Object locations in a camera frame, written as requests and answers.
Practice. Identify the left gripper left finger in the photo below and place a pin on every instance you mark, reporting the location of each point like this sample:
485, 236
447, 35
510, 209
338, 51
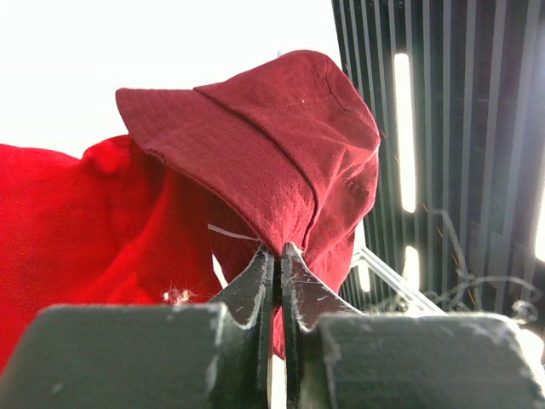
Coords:
207, 355

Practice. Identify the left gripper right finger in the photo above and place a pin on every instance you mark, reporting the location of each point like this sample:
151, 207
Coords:
338, 357

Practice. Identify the red hat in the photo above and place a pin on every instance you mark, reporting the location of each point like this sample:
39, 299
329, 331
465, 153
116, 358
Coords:
115, 226

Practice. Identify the dark maroon hat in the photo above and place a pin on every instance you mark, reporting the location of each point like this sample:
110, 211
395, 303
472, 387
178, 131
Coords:
290, 146

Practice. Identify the ceiling light strip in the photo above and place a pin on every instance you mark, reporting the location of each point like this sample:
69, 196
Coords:
405, 131
411, 270

